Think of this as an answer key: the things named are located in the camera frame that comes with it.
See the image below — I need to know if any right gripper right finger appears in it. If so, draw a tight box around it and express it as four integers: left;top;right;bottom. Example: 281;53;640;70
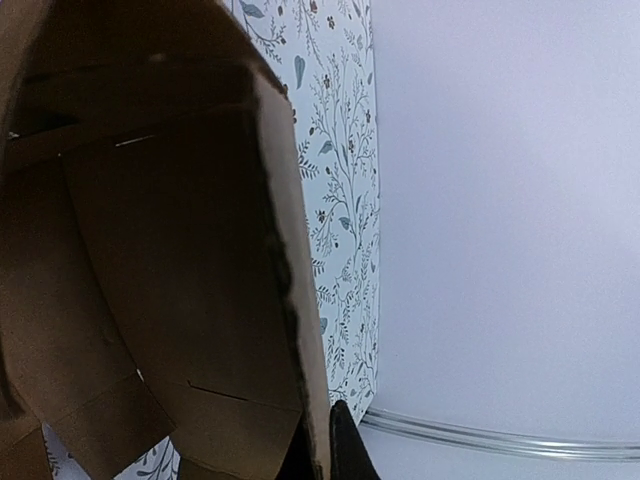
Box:
329;400;381;480

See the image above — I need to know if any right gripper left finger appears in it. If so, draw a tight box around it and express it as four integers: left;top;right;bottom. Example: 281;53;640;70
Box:
284;420;315;480

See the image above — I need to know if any brown cardboard box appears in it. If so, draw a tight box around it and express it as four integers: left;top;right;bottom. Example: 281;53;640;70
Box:
1;1;332;479

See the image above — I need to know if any floral patterned table mat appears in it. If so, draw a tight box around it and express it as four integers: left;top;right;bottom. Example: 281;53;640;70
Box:
46;1;379;479

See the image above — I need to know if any right aluminium frame post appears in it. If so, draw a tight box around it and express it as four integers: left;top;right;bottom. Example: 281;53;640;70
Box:
361;408;639;463

